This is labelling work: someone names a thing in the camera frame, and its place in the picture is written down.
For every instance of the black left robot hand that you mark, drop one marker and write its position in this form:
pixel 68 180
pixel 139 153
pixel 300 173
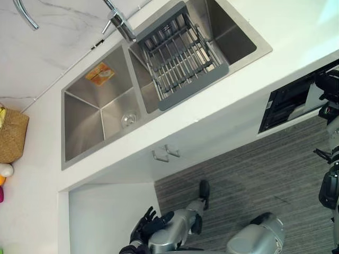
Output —
pixel 152 225

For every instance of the round sink drain strainer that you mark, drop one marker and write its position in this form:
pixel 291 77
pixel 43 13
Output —
pixel 129 119

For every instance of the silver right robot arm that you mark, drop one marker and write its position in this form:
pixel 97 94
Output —
pixel 332 137

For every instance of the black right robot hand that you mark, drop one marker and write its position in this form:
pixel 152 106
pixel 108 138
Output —
pixel 329 83

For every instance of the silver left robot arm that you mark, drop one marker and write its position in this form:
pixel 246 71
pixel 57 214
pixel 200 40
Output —
pixel 132 248

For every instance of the chrome gooseneck kitchen faucet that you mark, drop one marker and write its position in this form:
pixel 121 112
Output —
pixel 124 26

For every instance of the yellow toy fruit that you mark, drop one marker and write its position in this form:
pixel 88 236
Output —
pixel 2 116

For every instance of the silver right robot leg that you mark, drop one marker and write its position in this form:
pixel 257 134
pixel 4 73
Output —
pixel 259 235

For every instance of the grey sink dish rack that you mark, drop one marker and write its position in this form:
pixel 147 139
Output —
pixel 185 63

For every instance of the woven straw basket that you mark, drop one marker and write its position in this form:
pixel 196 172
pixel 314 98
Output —
pixel 13 137

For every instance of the pink toy item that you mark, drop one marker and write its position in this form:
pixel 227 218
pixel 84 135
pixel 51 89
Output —
pixel 1 194

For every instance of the orange toy item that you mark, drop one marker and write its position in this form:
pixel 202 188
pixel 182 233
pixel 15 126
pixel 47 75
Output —
pixel 2 180

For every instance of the stainless steel double sink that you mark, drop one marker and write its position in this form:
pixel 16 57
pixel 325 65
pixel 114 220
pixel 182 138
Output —
pixel 87 116

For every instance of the white toy item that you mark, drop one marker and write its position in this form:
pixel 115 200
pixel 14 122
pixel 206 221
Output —
pixel 5 170

